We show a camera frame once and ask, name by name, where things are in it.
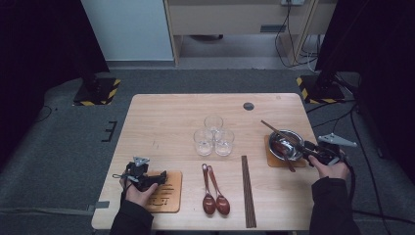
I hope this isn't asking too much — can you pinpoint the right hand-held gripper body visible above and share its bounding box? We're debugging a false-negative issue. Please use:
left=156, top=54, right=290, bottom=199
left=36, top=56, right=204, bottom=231
left=312, top=132, right=358, bottom=166

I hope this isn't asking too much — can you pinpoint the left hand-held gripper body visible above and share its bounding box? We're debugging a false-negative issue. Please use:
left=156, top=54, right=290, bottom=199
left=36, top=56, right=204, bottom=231
left=112, top=156, right=151, bottom=188

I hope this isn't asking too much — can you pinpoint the stainless steel bowl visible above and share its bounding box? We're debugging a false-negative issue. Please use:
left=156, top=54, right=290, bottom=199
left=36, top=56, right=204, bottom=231
left=267, top=129, right=306, bottom=163

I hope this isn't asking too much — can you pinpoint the dark red wooden spoon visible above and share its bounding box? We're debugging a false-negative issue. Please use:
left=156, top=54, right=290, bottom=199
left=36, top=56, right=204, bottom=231
left=201, top=163, right=217, bottom=215
left=272, top=140, right=297, bottom=173
left=207, top=164, right=231, bottom=216

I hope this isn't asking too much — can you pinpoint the person's left hand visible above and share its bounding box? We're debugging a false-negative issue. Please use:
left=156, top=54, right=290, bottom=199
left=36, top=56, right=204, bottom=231
left=119, top=178, right=160, bottom=208

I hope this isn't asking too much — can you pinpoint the person's right hand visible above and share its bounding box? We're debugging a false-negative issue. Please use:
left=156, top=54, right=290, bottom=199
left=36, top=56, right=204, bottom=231
left=307, top=151, right=351, bottom=181

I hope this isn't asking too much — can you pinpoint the grey floor strip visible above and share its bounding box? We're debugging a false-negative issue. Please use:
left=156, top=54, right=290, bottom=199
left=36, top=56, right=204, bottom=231
left=86, top=200, right=111, bottom=212

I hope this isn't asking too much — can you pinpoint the black stand base striped edge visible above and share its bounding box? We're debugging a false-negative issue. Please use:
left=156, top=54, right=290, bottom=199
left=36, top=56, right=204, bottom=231
left=72, top=67, right=121, bottom=107
left=296, top=73, right=346, bottom=105

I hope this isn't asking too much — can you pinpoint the clear drinking glass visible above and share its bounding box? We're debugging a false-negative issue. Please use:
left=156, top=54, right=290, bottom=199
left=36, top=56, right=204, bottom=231
left=213, top=128, right=236, bottom=157
left=204, top=115, right=224, bottom=135
left=193, top=127, right=214, bottom=157

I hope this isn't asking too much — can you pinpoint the bundle of dark wooden chopsticks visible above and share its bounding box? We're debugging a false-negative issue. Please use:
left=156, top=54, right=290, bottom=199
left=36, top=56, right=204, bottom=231
left=241, top=155, right=257, bottom=229

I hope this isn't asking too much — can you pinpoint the black curtain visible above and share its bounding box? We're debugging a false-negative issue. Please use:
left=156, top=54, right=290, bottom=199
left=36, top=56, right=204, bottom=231
left=314, top=0, right=415, bottom=184
left=0, top=0, right=110, bottom=165

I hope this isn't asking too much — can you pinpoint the white cabinet panel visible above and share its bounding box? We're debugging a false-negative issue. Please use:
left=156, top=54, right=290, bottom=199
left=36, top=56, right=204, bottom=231
left=79, top=0, right=174, bottom=62

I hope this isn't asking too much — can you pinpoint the dark object under desk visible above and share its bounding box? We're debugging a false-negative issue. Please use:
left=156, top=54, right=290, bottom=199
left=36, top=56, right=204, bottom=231
left=190, top=33, right=225, bottom=42

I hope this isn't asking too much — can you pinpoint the beige wooden desk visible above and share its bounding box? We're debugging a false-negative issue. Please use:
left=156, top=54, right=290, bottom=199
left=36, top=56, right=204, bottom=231
left=163, top=0, right=339, bottom=68

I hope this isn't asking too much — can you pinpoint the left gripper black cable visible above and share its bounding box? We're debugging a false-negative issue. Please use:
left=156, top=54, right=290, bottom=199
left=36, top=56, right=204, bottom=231
left=120, top=181, right=135, bottom=204

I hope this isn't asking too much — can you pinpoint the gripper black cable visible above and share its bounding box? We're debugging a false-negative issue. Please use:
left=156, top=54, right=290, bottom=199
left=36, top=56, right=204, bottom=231
left=120, top=181, right=135, bottom=204
left=342, top=159, right=357, bottom=211

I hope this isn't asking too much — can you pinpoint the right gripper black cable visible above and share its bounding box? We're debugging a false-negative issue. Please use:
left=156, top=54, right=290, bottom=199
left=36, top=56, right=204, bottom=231
left=342, top=159, right=357, bottom=211

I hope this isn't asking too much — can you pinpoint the long black floor cable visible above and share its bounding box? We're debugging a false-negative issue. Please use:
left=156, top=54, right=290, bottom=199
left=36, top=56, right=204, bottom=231
left=349, top=109, right=392, bottom=235

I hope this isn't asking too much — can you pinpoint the thin black floor cable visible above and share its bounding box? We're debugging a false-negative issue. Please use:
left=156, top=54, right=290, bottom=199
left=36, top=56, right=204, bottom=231
left=32, top=105, right=54, bottom=123

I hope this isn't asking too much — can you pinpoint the black hanging cable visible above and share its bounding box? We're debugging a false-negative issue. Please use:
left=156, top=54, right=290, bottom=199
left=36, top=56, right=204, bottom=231
left=274, top=3, right=319, bottom=69

